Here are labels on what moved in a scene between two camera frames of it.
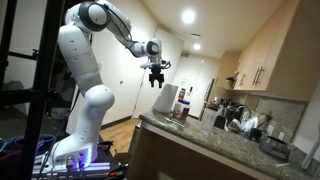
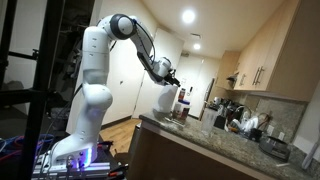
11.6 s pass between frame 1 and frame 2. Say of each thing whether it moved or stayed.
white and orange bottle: stayed
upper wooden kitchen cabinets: stayed
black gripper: moved
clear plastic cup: stayed
